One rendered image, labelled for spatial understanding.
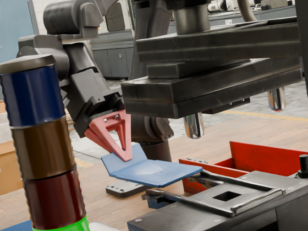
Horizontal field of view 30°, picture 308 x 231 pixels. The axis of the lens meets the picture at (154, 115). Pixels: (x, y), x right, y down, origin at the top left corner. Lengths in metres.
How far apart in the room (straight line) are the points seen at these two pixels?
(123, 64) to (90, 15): 10.10
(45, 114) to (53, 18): 0.57
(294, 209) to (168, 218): 0.15
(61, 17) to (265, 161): 0.41
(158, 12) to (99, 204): 0.37
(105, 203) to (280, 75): 0.48
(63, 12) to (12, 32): 10.87
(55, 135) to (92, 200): 0.68
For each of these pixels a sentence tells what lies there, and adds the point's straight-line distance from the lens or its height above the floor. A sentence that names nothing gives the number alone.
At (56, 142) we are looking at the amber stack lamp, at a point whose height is 1.14.
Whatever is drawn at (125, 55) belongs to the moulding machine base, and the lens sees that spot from 10.86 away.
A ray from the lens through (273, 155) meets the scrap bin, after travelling 0.97.
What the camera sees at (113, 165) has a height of 1.00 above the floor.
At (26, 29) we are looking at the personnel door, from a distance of 11.87.
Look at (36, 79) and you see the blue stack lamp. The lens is 0.37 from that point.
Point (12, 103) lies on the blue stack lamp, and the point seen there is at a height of 1.17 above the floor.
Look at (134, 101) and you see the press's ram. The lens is 0.63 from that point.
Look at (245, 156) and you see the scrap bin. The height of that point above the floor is 0.94.
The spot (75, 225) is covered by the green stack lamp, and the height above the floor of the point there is 1.08.
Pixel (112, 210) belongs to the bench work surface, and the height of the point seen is 0.90.
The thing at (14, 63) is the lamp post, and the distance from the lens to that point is 0.37.
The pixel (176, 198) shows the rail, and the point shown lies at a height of 0.99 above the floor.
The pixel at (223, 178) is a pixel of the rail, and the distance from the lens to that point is 0.75.
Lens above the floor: 1.21
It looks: 10 degrees down
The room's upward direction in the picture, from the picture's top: 10 degrees counter-clockwise
